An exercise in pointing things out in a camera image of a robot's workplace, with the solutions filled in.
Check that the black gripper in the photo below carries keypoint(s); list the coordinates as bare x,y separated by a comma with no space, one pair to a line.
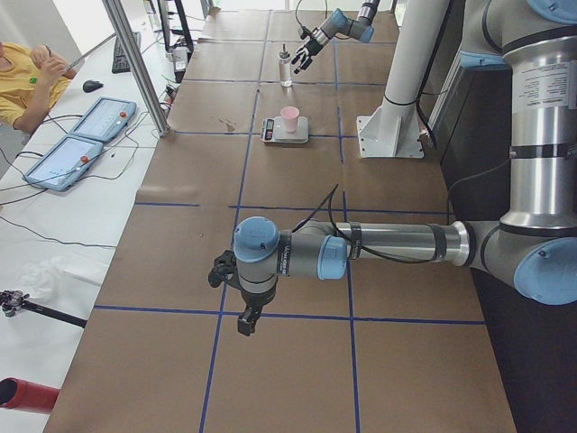
252,299
314,43

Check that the clear glass sauce bottle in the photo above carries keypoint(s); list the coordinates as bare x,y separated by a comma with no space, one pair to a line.
284,59

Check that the pink paper cup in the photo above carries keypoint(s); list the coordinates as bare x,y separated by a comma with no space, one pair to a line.
289,117

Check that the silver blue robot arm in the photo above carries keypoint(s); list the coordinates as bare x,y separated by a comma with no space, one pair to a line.
337,23
532,247

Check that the silver digital kitchen scale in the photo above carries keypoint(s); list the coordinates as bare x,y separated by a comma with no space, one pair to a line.
274,131

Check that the black clamp stand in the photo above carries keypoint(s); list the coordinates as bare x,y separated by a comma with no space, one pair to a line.
178,43

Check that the black keyboard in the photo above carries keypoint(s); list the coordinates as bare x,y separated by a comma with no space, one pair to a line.
120,63

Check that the upper blue teach pendant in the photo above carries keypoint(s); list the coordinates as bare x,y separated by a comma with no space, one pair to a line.
104,120

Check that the blue teach pendant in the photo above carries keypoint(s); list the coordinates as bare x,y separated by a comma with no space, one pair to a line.
64,164
104,120

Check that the white crumpled plastic bag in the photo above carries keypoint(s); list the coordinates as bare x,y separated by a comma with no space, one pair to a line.
71,279

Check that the black computer mouse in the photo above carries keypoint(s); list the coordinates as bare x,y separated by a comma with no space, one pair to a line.
90,86

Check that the lower blue teach pendant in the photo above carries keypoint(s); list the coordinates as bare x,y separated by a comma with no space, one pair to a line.
64,164

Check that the red cylinder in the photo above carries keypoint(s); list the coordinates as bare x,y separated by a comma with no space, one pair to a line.
18,394

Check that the person in yellow shirt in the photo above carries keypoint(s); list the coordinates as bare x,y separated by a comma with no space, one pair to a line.
32,82

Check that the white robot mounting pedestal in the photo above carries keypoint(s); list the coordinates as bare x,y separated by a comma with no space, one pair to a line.
392,131

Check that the aluminium frame post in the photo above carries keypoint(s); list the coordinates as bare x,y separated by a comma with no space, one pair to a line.
124,34

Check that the black camera tripod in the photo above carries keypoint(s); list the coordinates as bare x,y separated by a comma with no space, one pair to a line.
13,301

